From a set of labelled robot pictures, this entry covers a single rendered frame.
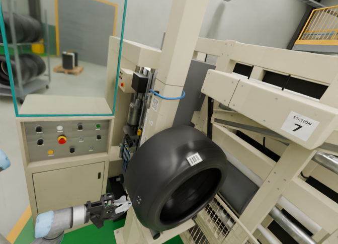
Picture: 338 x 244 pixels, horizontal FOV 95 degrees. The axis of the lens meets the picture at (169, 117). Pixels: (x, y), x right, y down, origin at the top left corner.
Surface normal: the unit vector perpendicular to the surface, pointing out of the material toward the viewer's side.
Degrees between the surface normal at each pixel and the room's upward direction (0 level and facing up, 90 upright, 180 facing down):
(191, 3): 90
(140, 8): 90
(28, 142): 90
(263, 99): 90
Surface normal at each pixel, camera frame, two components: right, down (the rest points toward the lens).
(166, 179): -0.01, -0.10
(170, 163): -0.18, -0.54
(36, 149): 0.50, 0.47
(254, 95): -0.83, 0.02
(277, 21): 0.14, 0.43
